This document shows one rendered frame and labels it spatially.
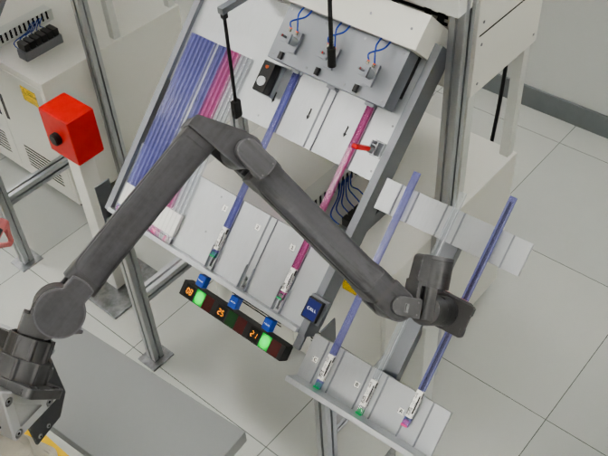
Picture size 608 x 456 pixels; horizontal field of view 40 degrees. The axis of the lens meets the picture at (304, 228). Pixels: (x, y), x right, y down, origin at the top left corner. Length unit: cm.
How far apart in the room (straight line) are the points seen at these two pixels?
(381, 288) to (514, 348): 143
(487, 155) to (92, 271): 149
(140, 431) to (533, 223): 180
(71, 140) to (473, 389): 144
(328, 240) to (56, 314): 46
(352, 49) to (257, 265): 55
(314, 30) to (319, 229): 67
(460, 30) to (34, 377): 110
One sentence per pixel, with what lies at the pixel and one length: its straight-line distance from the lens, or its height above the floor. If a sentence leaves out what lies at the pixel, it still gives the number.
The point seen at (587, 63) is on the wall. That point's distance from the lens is 357.
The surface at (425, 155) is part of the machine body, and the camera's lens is 252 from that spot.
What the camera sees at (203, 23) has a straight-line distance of 223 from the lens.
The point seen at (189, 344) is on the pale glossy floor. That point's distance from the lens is 286.
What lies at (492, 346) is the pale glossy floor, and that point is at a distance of 283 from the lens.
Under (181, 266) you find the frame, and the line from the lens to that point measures 266.
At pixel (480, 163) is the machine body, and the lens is 251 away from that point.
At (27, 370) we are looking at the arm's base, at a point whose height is 122.
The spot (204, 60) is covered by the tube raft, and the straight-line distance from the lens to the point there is 218.
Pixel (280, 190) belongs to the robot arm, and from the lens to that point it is 139.
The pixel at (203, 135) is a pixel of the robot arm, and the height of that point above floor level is 141.
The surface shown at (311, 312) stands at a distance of 187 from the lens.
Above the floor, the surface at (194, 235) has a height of 76.
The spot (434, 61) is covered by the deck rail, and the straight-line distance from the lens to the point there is 187.
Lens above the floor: 223
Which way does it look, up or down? 45 degrees down
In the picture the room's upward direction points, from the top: 4 degrees counter-clockwise
